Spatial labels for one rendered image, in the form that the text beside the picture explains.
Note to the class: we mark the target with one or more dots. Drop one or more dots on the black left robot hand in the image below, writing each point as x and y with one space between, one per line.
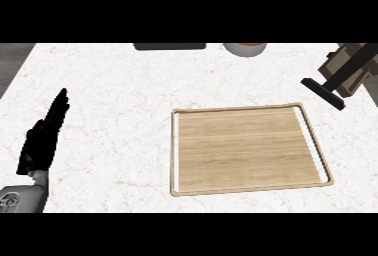
43 140

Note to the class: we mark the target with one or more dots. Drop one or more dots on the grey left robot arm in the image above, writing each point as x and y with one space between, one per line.
24 197

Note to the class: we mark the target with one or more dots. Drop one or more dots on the pale wooden tray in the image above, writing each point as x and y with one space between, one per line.
246 148

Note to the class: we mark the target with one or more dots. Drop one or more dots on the brown tiered basket stand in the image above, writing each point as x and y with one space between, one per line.
345 75

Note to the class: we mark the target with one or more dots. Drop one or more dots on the dark flat rectangular object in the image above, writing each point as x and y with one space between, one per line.
170 46

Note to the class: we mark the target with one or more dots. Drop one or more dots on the grey round bowl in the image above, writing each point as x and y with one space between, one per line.
246 49

